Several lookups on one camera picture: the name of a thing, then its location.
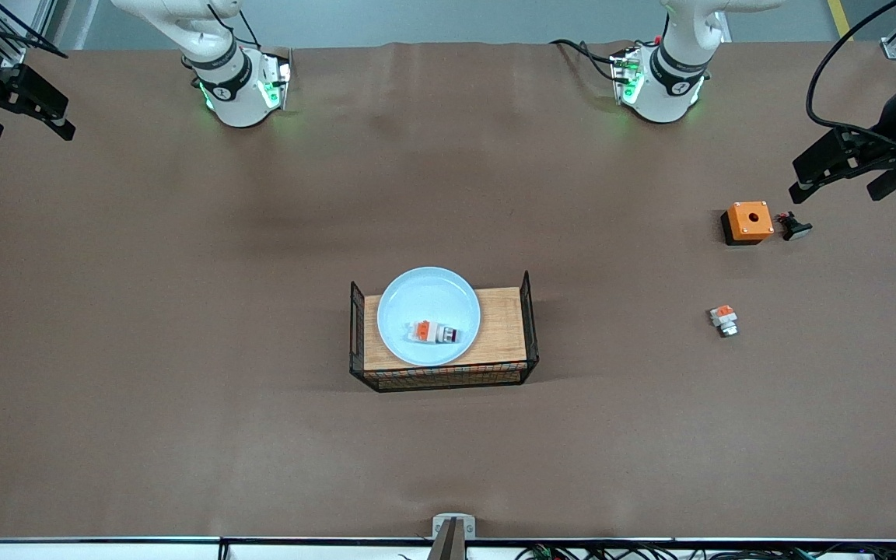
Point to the light blue round plate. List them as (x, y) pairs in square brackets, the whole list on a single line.
[(409, 303)]

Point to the white orange push button switch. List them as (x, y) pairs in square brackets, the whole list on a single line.
[(724, 319)]

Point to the brown table cover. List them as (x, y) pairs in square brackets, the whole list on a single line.
[(106, 451)]

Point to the red push button switch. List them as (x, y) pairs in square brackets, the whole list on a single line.
[(432, 332)]

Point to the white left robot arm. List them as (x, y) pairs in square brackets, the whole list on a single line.
[(666, 93)]

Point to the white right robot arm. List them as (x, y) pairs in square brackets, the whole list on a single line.
[(238, 93)]

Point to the orange button enclosure box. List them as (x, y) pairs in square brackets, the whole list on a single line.
[(749, 220)]

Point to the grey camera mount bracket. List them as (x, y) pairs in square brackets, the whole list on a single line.
[(453, 537)]

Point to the black push button head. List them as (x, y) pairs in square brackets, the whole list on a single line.
[(794, 228)]

